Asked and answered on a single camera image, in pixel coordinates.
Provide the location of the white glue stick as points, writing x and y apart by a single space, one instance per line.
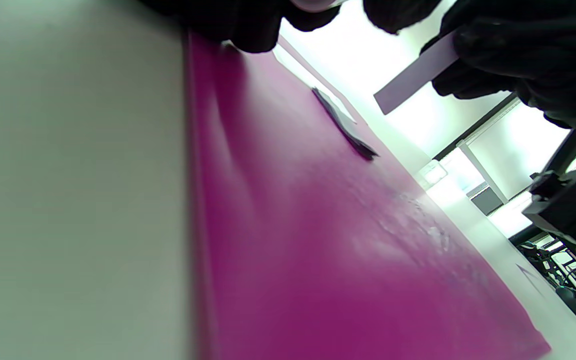
315 5

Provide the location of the translucent glue stick cap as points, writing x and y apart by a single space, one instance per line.
432 174

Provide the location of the black window frame post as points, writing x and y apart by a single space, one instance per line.
473 130

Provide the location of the person's left hand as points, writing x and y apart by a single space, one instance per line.
238 22

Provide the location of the pink L-shaped folder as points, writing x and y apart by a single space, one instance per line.
318 250

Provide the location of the person's right hand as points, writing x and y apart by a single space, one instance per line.
528 45

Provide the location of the white label card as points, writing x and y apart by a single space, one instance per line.
308 75

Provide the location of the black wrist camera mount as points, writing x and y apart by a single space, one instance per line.
568 210

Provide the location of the black office chair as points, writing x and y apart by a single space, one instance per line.
575 302

